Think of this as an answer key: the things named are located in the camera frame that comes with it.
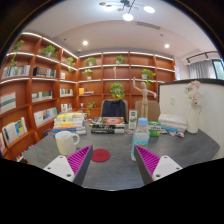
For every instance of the clear water bottle blue cap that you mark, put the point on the clear water bottle blue cap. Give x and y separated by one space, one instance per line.
140 136

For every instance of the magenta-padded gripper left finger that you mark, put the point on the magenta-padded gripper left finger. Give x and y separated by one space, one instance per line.
58 165

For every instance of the wooden shelf unit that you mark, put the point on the wooden shelf unit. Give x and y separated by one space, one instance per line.
100 71

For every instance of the tan chair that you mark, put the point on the tan chair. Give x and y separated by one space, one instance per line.
153 110

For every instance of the white ceramic mug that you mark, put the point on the white ceramic mug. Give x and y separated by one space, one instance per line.
65 143

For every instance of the white vase with flowers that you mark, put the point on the white vase with flowers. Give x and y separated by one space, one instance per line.
193 120

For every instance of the ceiling lights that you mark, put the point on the ceiling lights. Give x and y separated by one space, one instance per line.
128 16

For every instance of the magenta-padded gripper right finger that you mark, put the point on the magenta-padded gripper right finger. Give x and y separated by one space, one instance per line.
166 165

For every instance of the stack of dark books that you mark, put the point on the stack of dark books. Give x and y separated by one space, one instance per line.
107 125

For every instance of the grey curtain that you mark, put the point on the grey curtain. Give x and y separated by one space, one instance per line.
201 69

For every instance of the tall white green carton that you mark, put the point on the tall white green carton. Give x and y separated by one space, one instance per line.
132 119

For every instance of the flat round red coaster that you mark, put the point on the flat round red coaster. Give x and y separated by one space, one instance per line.
100 155

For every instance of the stack of white books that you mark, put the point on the stack of white books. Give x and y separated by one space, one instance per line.
173 122

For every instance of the wooden artist mannequin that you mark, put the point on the wooden artist mannequin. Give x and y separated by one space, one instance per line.
144 96

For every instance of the stack of colourful books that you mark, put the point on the stack of colourful books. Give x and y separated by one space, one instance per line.
68 123

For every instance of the green and white box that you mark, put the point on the green and white box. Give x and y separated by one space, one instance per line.
154 129

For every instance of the dark office chair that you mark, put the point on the dark office chair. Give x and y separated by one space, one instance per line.
114 108

